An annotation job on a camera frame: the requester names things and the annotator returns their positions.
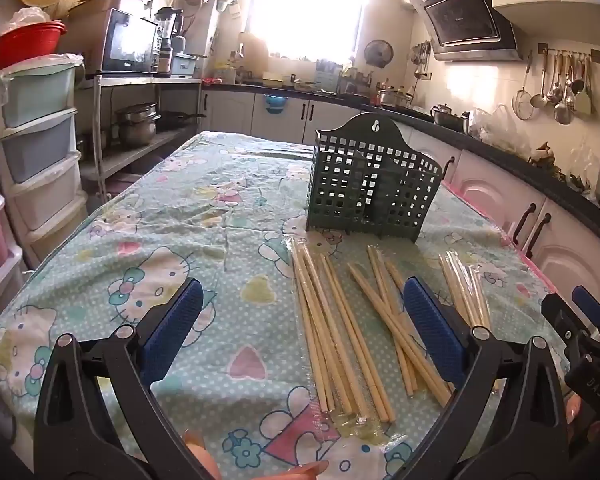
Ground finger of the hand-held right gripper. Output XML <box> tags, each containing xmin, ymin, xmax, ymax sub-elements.
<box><xmin>572</xmin><ymin>285</ymin><xmax>600</xmax><ymax>333</ymax></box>
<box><xmin>541</xmin><ymin>294</ymin><xmax>588</xmax><ymax>356</ymax></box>

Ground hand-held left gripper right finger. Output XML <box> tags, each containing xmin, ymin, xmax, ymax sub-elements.
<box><xmin>395</xmin><ymin>276</ymin><xmax>572</xmax><ymax>480</ymax></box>

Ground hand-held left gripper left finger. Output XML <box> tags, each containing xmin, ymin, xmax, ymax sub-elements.
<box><xmin>32</xmin><ymin>277</ymin><xmax>206</xmax><ymax>480</ymax></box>

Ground pile of chopsticks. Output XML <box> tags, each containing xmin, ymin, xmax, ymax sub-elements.
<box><xmin>286</xmin><ymin>240</ymin><xmax>493</xmax><ymax>433</ymax></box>

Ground green plastic utensil basket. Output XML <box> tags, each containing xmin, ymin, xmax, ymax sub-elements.
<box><xmin>306</xmin><ymin>112</ymin><xmax>443</xmax><ymax>247</ymax></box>

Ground row of hanging kitchen utensils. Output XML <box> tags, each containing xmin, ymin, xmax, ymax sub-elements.
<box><xmin>530</xmin><ymin>47</ymin><xmax>600</xmax><ymax>126</ymax></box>

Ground person's right hand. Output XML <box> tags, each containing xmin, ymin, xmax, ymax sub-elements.
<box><xmin>564</xmin><ymin>394</ymin><xmax>582</xmax><ymax>426</ymax></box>

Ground person's left hand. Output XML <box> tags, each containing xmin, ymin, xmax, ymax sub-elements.
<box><xmin>182</xmin><ymin>430</ymin><xmax>329</xmax><ymax>480</ymax></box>

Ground black kitchen countertop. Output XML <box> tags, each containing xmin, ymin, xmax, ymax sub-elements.
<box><xmin>202</xmin><ymin>76</ymin><xmax>600</xmax><ymax>248</ymax></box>

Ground teal cartoon printed tablecloth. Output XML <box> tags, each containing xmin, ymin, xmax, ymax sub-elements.
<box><xmin>0</xmin><ymin>130</ymin><xmax>573</xmax><ymax>480</ymax></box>

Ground plastic bag of greens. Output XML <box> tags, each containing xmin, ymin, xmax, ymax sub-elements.
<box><xmin>562</xmin><ymin>147</ymin><xmax>599</xmax><ymax>193</ymax></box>

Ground white lower kitchen cabinets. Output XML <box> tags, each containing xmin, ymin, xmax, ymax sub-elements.
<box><xmin>200</xmin><ymin>89</ymin><xmax>600</xmax><ymax>326</ymax></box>

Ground ginger root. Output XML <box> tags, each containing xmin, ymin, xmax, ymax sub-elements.
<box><xmin>527</xmin><ymin>142</ymin><xmax>565</xmax><ymax>167</ymax></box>

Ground clear plastic food bag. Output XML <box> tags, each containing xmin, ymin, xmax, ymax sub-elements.
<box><xmin>467</xmin><ymin>105</ymin><xmax>522</xmax><ymax>150</ymax></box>

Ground stacked steel pot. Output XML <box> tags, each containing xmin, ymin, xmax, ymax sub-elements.
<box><xmin>114</xmin><ymin>102</ymin><xmax>162</xmax><ymax>147</ymax></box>

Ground black frying pan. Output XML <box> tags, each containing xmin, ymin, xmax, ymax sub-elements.
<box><xmin>155</xmin><ymin>110</ymin><xmax>207</xmax><ymax>132</ymax></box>

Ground steel pot with lid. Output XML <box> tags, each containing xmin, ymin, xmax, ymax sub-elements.
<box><xmin>430</xmin><ymin>103</ymin><xmax>470</xmax><ymax>132</ymax></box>

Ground teal grey plastic drawer tower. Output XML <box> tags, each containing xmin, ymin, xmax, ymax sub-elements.
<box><xmin>0</xmin><ymin>55</ymin><xmax>88</xmax><ymax>261</ymax></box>

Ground steel basin pot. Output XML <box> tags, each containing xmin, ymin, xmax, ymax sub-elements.
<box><xmin>377</xmin><ymin>86</ymin><xmax>414</xmax><ymax>109</ymax></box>

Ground metal shelf rack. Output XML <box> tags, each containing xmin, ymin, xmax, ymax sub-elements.
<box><xmin>77</xmin><ymin>74</ymin><xmax>204</xmax><ymax>203</ymax></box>

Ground condiment rack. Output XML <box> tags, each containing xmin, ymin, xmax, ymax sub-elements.
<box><xmin>337</xmin><ymin>66</ymin><xmax>377</xmax><ymax>97</ymax></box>

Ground light blue container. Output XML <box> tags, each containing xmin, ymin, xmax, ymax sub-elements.
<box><xmin>171</xmin><ymin>52</ymin><xmax>204</xmax><ymax>79</ymax></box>

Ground small hanging utensil set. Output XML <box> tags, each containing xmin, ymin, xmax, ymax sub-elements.
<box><xmin>411</xmin><ymin>40</ymin><xmax>434</xmax><ymax>82</ymax></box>

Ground grey blue knife block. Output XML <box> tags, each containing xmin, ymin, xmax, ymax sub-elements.
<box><xmin>316</xmin><ymin>59</ymin><xmax>341</xmax><ymax>93</ymax></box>

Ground black microwave oven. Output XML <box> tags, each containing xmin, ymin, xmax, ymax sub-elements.
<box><xmin>94</xmin><ymin>7</ymin><xmax>162</xmax><ymax>75</ymax></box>

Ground black blender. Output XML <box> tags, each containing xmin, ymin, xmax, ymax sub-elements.
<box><xmin>155</xmin><ymin>6</ymin><xmax>185</xmax><ymax>75</ymax></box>

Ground black range hood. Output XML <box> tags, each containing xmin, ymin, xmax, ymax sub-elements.
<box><xmin>404</xmin><ymin>0</ymin><xmax>525</xmax><ymax>63</ymax></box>

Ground red plastic basin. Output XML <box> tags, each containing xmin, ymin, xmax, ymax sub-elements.
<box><xmin>0</xmin><ymin>21</ymin><xmax>67</xmax><ymax>70</ymax></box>

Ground kitchen window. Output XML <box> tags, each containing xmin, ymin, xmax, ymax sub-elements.
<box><xmin>250</xmin><ymin>0</ymin><xmax>372</xmax><ymax>61</ymax></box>

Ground white plastic bag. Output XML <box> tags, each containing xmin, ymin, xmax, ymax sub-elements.
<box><xmin>7</xmin><ymin>6</ymin><xmax>51</xmax><ymax>26</ymax></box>

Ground wire mesh strainer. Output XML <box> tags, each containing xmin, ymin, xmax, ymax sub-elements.
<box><xmin>512</xmin><ymin>51</ymin><xmax>535</xmax><ymax>122</ymax></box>

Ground small round wall fan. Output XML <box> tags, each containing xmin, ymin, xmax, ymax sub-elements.
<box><xmin>363</xmin><ymin>38</ymin><xmax>395</xmax><ymax>67</ymax></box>

